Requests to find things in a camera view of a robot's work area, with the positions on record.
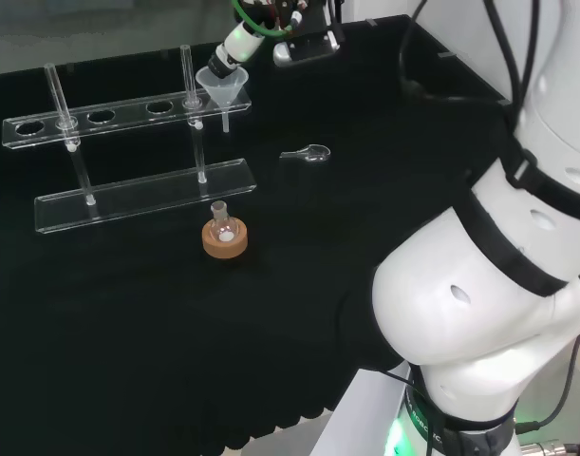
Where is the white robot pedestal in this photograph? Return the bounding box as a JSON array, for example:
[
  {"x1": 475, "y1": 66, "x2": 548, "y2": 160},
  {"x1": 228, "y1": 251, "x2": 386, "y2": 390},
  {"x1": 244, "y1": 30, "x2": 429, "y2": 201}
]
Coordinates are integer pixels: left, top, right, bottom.
[{"x1": 312, "y1": 365, "x2": 415, "y2": 456}]

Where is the green cable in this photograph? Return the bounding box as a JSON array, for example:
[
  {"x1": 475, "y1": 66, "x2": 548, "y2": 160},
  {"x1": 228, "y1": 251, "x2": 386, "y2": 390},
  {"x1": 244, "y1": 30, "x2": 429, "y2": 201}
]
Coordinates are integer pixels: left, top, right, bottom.
[{"x1": 229, "y1": 0, "x2": 301, "y2": 39}]

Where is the cork ring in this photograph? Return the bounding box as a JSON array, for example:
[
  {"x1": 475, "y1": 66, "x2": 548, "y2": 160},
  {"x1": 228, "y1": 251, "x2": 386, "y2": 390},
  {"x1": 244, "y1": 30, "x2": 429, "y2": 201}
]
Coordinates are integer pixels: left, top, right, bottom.
[{"x1": 201, "y1": 218, "x2": 250, "y2": 260}]

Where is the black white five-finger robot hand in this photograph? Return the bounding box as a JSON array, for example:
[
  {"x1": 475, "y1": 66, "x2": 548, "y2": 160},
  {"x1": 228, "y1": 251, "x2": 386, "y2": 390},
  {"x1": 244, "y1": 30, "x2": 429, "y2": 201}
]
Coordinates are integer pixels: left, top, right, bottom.
[{"x1": 207, "y1": 0, "x2": 344, "y2": 80}]

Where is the thin black cable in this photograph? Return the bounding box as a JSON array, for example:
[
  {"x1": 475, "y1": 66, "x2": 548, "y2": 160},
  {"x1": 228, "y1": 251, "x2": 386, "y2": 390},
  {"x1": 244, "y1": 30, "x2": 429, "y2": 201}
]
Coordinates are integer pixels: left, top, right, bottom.
[{"x1": 515, "y1": 277, "x2": 580, "y2": 435}]

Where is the clear acrylic funnel stand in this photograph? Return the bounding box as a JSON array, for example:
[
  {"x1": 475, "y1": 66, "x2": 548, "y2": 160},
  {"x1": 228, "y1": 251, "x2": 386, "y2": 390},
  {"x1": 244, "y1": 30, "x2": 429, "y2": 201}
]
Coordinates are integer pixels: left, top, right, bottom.
[{"x1": 1, "y1": 43, "x2": 258, "y2": 237}]

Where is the thick black cable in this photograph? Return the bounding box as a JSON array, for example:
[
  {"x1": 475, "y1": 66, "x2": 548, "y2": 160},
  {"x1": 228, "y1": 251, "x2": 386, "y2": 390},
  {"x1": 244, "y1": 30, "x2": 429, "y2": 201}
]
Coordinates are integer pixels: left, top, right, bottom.
[{"x1": 397, "y1": 0, "x2": 546, "y2": 143}]

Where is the small round-bottom glass flask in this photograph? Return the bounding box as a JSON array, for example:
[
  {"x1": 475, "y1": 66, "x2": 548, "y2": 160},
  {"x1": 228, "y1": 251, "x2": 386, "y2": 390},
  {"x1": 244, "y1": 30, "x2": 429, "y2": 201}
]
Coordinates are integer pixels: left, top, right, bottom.
[{"x1": 210, "y1": 200, "x2": 237, "y2": 246}]

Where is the clear glass weighing funnel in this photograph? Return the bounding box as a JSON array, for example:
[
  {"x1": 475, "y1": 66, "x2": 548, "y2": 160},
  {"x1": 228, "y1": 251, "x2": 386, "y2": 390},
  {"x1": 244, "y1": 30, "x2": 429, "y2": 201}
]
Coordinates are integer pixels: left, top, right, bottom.
[{"x1": 278, "y1": 143, "x2": 332, "y2": 166}]

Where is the grey metal cable connector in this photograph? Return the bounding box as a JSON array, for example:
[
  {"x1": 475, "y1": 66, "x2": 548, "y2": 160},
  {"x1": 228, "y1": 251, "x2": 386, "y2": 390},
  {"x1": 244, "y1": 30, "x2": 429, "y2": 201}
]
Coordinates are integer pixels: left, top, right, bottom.
[{"x1": 519, "y1": 440, "x2": 580, "y2": 456}]

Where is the clear plastic funnel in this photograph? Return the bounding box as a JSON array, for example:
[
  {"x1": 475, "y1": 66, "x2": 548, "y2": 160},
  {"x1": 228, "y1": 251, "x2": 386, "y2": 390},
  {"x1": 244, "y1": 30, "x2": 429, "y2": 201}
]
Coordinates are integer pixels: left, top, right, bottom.
[{"x1": 195, "y1": 66, "x2": 250, "y2": 135}]

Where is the black bench cloth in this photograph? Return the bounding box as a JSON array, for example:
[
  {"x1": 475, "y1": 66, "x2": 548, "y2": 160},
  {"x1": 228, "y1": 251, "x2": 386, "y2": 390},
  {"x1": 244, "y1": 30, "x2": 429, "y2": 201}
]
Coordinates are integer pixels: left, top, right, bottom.
[{"x1": 0, "y1": 13, "x2": 515, "y2": 456}]

